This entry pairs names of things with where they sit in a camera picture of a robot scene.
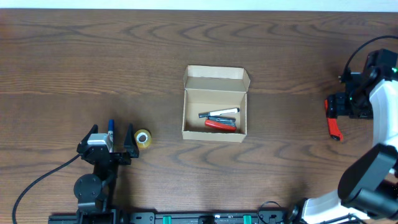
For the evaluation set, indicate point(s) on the yellow tape roll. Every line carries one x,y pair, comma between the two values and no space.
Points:
143,138

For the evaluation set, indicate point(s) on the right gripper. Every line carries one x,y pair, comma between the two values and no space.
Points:
337,106

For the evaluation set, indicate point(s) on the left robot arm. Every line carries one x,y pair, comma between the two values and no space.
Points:
95,191

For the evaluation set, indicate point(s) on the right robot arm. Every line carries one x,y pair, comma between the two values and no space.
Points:
363,192

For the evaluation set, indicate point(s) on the black white marker pen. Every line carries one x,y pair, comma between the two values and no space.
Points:
218,112

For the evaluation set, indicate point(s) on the blue marker pen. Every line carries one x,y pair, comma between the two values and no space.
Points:
111,130

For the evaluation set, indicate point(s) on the open cardboard box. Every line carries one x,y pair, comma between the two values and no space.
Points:
208,89

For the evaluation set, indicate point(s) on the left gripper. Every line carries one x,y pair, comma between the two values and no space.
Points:
109,155

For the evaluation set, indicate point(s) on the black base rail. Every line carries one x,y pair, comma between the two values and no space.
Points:
272,216

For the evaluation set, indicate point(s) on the red utility knife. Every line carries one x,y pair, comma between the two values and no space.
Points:
333,129

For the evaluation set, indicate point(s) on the red handled pliers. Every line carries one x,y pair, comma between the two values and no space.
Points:
224,124

